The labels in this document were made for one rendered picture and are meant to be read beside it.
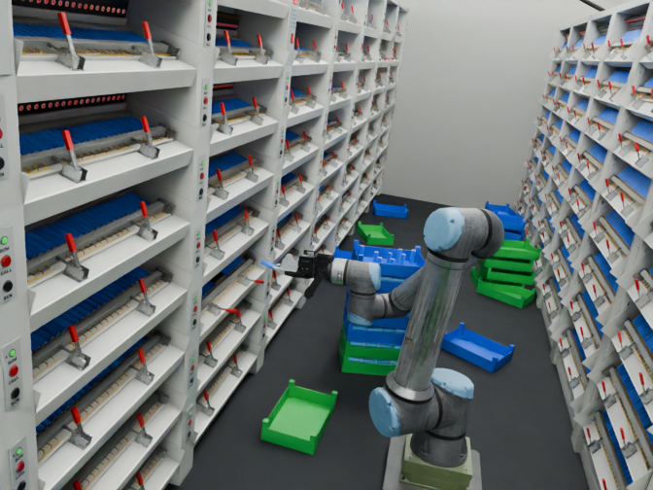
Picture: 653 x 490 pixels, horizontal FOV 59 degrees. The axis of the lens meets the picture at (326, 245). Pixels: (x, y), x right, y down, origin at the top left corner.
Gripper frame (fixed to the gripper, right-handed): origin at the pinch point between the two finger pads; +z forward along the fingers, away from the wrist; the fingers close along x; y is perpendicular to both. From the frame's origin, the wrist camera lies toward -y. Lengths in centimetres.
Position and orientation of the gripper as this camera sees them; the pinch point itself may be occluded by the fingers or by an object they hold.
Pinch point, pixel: (277, 268)
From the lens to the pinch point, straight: 207.4
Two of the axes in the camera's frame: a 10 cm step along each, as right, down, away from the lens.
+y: 0.6, -9.5, -3.2
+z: -9.8, -1.2, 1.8
